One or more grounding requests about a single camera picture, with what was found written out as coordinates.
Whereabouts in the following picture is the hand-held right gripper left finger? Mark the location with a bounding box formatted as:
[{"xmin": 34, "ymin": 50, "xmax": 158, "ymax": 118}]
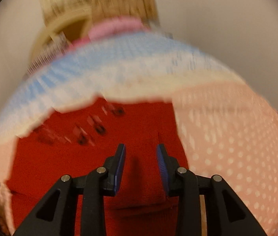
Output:
[{"xmin": 13, "ymin": 143, "xmax": 127, "ymax": 236}]

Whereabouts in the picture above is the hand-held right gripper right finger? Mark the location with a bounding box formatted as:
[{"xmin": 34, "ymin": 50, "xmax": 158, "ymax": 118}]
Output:
[{"xmin": 156, "ymin": 143, "xmax": 268, "ymax": 236}]

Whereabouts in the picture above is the red knitted sweater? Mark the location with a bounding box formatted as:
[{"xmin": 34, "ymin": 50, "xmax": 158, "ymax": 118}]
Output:
[{"xmin": 5, "ymin": 97, "xmax": 191, "ymax": 236}]

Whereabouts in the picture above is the polka dot blanket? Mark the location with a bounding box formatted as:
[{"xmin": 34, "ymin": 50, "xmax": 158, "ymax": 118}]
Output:
[{"xmin": 0, "ymin": 31, "xmax": 278, "ymax": 236}]

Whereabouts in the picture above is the striped grey pillow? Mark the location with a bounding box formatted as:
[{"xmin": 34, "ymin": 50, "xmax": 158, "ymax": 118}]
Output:
[{"xmin": 28, "ymin": 33, "xmax": 69, "ymax": 76}]

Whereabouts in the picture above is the pink pillow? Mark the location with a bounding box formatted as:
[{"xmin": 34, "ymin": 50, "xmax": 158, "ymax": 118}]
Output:
[{"xmin": 71, "ymin": 16, "xmax": 152, "ymax": 50}]

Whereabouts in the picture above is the cream round headboard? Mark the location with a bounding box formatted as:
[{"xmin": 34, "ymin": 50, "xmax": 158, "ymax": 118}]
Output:
[{"xmin": 28, "ymin": 10, "xmax": 96, "ymax": 75}]

